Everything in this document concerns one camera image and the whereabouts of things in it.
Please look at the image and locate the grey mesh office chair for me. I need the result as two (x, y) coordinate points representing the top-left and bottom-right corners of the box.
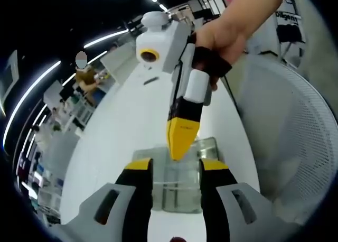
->
(232, 53), (336, 226)

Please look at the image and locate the clear plastic organizer box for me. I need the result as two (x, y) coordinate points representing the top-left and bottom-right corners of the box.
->
(131, 136), (220, 214)

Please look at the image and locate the white printed banner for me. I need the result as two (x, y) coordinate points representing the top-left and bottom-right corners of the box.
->
(274, 1), (307, 46)

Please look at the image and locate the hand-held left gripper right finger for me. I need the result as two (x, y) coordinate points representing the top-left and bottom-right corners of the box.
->
(199, 159), (282, 242)

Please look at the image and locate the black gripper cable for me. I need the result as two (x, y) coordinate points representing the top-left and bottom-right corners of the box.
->
(221, 75), (240, 113)

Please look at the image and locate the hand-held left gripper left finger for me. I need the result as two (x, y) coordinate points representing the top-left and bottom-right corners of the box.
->
(79, 158), (154, 242)

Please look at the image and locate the person's right hand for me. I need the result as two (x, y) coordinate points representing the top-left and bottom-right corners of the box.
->
(194, 19), (250, 66)

